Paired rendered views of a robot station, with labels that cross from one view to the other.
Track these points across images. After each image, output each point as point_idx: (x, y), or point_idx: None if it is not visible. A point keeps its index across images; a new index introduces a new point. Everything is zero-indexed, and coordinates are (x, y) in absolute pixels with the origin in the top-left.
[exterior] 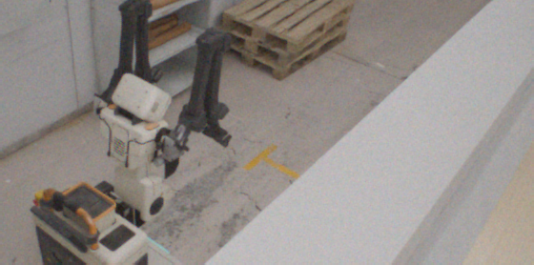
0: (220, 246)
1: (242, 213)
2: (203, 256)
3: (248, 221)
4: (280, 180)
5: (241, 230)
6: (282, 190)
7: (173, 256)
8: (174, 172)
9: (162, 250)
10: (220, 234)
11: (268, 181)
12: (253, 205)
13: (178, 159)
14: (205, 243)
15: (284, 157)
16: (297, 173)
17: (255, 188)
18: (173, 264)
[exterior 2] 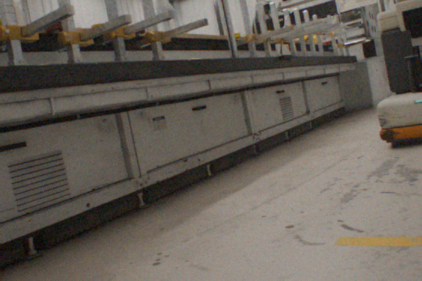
0: (399, 165)
1: (406, 183)
2: (408, 158)
3: (387, 182)
4: (382, 225)
5: (388, 176)
6: (365, 217)
7: (406, 99)
8: None
9: (420, 96)
10: (411, 168)
11: (407, 216)
12: (399, 191)
13: None
14: (420, 161)
15: (417, 261)
16: (353, 244)
17: (421, 203)
18: (399, 97)
